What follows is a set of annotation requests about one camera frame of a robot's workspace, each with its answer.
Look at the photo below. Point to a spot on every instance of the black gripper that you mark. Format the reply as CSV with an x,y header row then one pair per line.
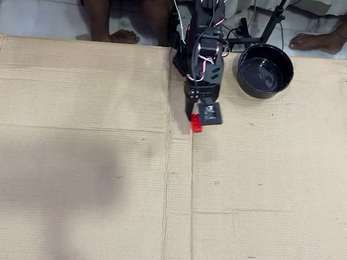
x,y
208,92

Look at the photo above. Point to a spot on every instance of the red lego block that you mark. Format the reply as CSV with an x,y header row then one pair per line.
x,y
196,126

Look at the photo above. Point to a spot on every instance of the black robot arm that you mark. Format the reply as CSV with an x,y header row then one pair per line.
x,y
204,47

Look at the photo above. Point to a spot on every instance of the black round plastic bowl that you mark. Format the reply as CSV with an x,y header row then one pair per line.
x,y
263,77

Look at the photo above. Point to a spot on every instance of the black tripod stand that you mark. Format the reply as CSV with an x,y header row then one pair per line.
x,y
271,25

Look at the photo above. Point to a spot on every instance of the bare leg with foot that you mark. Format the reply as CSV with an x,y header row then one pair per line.
x,y
100,12

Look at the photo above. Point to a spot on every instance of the bare leg with anklet thread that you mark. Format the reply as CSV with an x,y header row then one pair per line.
x,y
320,42

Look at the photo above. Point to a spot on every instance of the large brown cardboard sheet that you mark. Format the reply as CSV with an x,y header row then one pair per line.
x,y
63,187

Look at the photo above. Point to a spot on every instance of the green patterned bed sheet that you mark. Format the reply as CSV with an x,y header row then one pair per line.
x,y
312,2

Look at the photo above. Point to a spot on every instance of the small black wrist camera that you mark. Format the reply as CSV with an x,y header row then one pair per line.
x,y
210,115

